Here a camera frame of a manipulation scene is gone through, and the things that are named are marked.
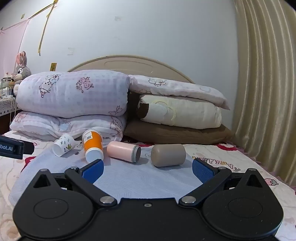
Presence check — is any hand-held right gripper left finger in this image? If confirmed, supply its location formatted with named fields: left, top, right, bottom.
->
left=33, top=159, right=117, bottom=207

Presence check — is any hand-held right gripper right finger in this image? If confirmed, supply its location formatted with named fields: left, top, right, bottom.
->
left=178, top=159, right=264, bottom=207

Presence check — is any orange cup with white base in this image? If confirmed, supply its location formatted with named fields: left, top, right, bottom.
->
left=82, top=129, right=104, bottom=163

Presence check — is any pink cup with grey rim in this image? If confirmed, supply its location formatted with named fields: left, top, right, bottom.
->
left=107, top=141, right=142, bottom=164

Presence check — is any grey-brown cup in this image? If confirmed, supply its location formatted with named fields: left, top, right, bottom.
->
left=151, top=143, right=187, bottom=168

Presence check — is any white printed paper cup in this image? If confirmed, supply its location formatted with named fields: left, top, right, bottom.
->
left=52, top=133, right=76, bottom=158

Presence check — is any printed bed sheet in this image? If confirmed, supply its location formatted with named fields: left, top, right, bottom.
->
left=0, top=129, right=296, bottom=241

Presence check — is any bedside table with lace cloth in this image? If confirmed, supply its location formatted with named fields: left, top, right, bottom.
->
left=0, top=95, right=17, bottom=136

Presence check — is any brown pillow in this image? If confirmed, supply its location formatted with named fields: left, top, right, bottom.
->
left=123, top=120, right=234, bottom=145

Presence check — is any white textured mat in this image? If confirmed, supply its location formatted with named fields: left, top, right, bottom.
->
left=9, top=144, right=210, bottom=207

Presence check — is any lilac checked folded quilt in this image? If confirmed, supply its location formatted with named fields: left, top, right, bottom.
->
left=9, top=111, right=127, bottom=142
left=17, top=70, right=131, bottom=119

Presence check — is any cream folded blanket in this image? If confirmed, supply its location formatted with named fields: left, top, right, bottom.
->
left=136, top=94, right=223, bottom=130

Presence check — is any glass pitcher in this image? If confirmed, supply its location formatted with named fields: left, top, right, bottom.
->
left=1, top=75, right=15, bottom=90

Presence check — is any grey plush rabbit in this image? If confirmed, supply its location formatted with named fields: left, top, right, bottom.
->
left=11, top=51, right=32, bottom=87

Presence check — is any pale pink printed pillow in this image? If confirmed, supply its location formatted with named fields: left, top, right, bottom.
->
left=128, top=74, right=231, bottom=111

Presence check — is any pink mosquito net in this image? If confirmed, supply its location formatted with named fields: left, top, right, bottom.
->
left=0, top=18, right=31, bottom=78

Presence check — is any cream curtain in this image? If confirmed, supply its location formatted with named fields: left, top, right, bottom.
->
left=232, top=0, right=296, bottom=194

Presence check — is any beige bed headboard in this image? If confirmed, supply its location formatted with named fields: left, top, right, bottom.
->
left=68, top=55, right=195, bottom=84

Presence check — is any yellow tape strip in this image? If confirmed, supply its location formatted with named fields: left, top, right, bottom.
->
left=38, top=0, right=58, bottom=56

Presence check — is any white cable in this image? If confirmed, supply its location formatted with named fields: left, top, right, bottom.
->
left=9, top=88, right=18, bottom=124

